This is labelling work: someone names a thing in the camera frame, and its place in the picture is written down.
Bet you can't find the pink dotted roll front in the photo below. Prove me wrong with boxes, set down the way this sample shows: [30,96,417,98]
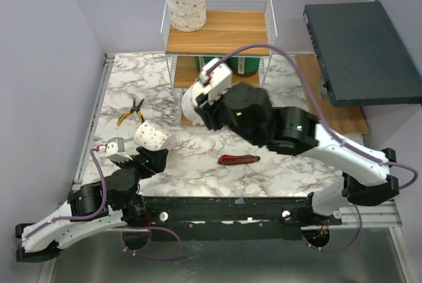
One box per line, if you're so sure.
[181,87,204,126]

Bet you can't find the green roll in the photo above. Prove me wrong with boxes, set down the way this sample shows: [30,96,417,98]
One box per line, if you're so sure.
[195,56,213,72]
[227,57,260,77]

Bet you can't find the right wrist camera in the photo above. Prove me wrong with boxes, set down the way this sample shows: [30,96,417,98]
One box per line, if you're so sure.
[192,57,233,106]

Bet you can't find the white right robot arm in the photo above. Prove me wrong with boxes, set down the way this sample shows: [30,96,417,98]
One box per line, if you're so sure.
[192,82,400,225]

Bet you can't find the green roll front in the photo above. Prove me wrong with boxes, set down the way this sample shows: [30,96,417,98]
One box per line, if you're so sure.
[227,57,260,77]

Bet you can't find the wooden board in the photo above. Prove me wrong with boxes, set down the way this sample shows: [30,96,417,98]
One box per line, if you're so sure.
[293,53,371,137]

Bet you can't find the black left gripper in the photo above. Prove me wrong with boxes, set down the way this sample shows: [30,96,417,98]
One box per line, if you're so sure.
[113,147,167,187]

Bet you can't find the pink dotted roll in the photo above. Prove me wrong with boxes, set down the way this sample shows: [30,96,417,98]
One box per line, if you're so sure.
[181,87,204,126]
[166,0,206,32]
[134,120,175,151]

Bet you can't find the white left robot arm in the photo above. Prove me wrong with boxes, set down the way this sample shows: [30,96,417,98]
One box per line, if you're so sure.
[15,145,169,263]

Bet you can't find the green roll back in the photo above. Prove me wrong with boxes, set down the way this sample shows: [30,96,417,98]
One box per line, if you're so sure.
[195,56,213,72]

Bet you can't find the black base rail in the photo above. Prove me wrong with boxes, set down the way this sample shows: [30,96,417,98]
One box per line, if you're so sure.
[65,193,347,243]

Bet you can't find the dark green metal box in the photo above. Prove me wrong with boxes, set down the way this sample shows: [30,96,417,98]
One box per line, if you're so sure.
[303,0,421,107]

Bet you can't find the yellow handled pliers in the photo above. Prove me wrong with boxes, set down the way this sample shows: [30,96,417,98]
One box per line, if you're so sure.
[117,98,144,126]

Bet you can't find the red black utility knife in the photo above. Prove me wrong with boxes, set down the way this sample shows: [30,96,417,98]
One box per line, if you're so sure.
[218,154,260,166]

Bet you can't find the white wire wooden shelf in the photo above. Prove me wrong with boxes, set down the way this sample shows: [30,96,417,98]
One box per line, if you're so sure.
[160,0,278,129]

